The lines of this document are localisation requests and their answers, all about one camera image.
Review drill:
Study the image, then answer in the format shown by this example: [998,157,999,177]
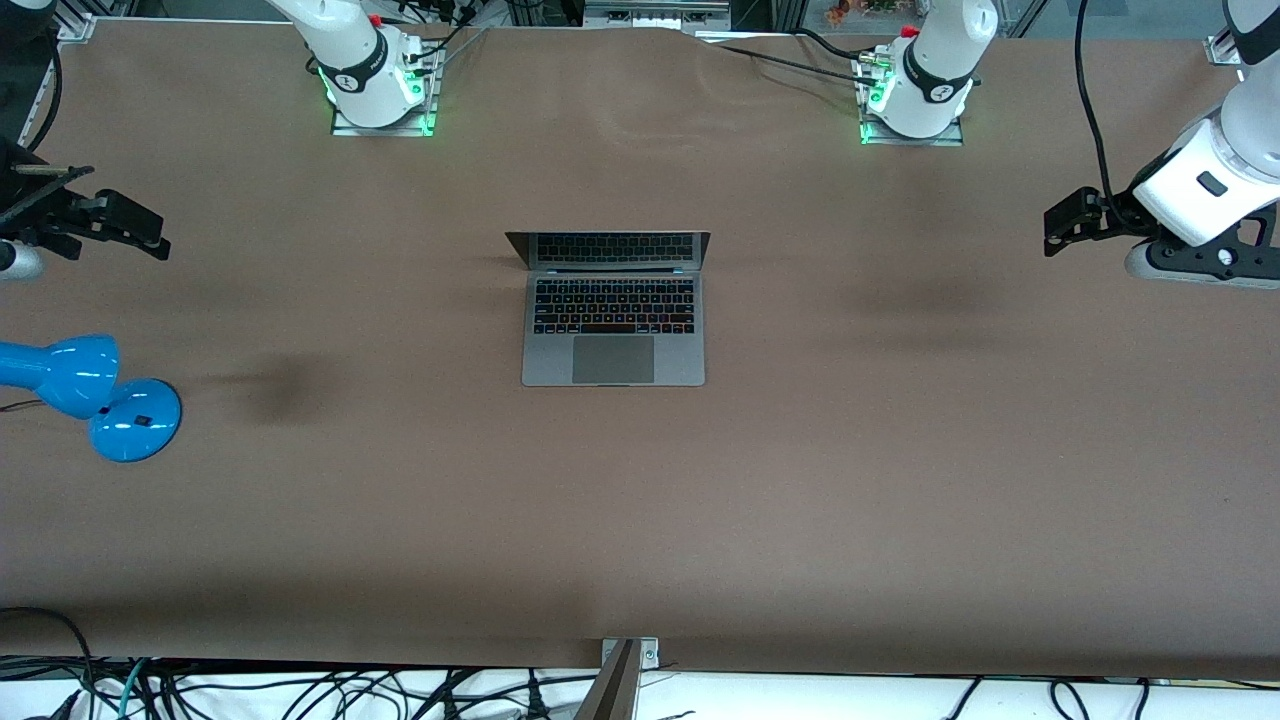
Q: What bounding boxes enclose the long black base cable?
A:
[712,42,881,87]

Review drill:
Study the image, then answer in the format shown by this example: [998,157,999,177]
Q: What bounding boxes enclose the grey background device box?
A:
[583,0,733,32]

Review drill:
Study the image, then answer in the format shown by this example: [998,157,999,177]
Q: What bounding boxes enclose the grey metal beam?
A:
[572,640,643,720]

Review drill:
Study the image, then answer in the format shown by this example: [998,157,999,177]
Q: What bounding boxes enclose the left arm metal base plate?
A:
[858,55,967,148]

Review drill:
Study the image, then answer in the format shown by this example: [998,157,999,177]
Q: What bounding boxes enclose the short black base cable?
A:
[795,27,867,61]

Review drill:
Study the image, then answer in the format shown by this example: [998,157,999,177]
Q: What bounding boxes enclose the black right base cable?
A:
[395,0,481,71]

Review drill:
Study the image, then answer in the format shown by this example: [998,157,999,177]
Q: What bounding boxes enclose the small metal bracket plate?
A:
[601,637,661,671]

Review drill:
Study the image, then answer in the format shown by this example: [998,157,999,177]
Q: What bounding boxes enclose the grey laptop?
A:
[505,231,712,388]

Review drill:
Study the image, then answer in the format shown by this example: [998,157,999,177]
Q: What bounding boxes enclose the teal floor cable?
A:
[118,657,152,720]

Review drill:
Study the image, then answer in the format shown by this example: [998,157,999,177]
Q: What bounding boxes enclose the black looped floor cable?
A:
[0,606,97,720]

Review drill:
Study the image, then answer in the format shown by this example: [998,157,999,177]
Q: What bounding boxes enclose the orange background decoration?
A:
[825,0,901,27]

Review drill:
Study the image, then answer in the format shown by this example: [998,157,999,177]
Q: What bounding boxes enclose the aluminium side rail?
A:
[22,42,65,141]

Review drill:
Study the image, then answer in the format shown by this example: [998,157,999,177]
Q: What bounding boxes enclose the blue desk lamp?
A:
[0,335,183,463]

